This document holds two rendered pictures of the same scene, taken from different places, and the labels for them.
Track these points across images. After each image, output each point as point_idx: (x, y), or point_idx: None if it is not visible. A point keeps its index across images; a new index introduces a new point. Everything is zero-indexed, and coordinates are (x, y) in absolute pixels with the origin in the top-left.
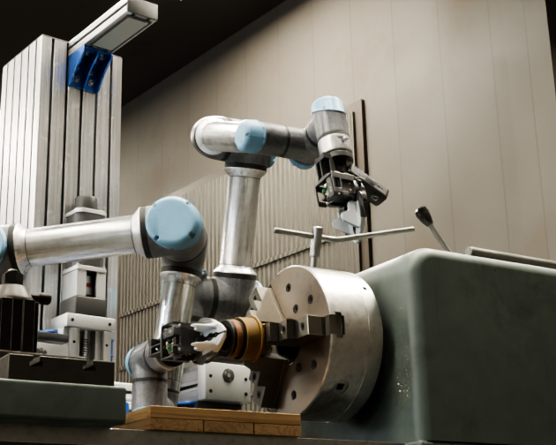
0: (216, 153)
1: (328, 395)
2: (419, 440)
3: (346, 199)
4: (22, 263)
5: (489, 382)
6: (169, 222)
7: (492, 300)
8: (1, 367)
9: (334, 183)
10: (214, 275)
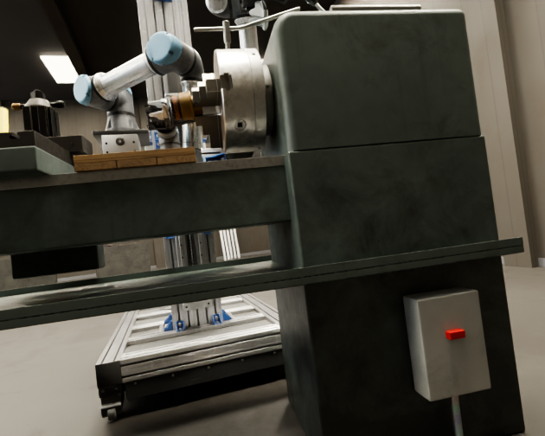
0: (221, 11)
1: (234, 132)
2: (289, 150)
3: (256, 1)
4: (103, 93)
5: (347, 102)
6: (157, 48)
7: (348, 41)
8: None
9: None
10: None
